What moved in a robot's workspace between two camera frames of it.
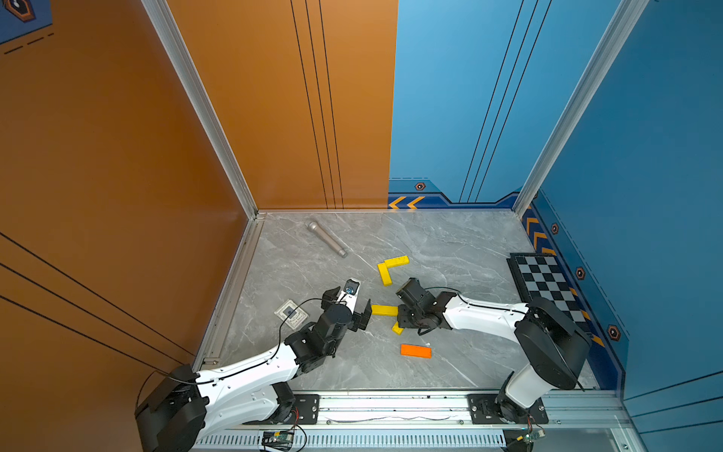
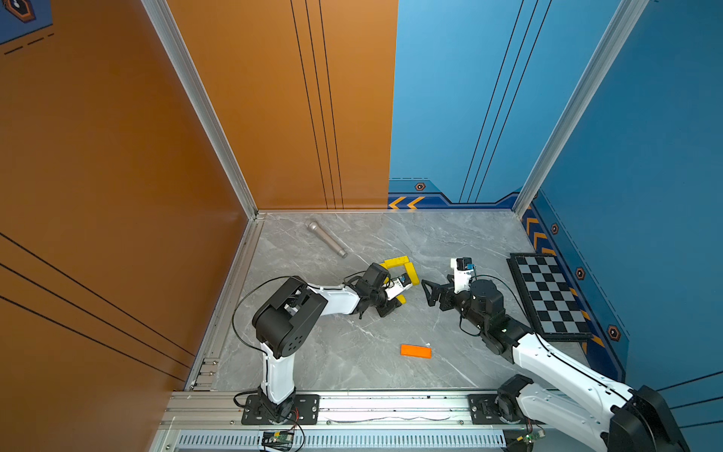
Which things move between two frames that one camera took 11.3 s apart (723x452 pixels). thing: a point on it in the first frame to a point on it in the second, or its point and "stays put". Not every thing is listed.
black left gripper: (357, 317) to (392, 305)
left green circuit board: (278, 440) stays put
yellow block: (384, 274) stays put
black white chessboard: (541, 276) stays put
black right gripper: (401, 317) to (431, 299)
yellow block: (396, 329) to (412, 273)
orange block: (419, 351) stays put
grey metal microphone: (337, 246) stays put
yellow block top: (399, 261) stays put
